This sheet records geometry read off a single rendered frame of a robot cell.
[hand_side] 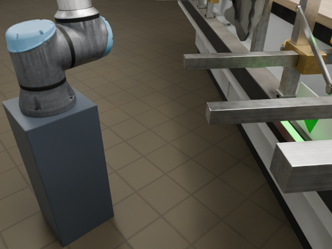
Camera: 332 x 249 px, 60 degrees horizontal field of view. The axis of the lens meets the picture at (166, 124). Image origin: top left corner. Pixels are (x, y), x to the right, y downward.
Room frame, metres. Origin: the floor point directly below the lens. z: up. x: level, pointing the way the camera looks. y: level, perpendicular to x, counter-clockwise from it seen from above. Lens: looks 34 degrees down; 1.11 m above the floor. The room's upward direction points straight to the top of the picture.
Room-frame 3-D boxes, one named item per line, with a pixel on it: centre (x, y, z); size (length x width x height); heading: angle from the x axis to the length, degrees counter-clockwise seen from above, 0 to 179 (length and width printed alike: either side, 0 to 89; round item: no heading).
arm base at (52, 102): (0.90, 0.42, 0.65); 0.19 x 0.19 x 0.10
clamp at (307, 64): (0.72, -0.35, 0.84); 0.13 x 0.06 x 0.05; 6
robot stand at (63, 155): (0.90, 0.42, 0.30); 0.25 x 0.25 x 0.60; 41
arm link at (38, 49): (0.90, 0.41, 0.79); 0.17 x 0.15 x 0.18; 138
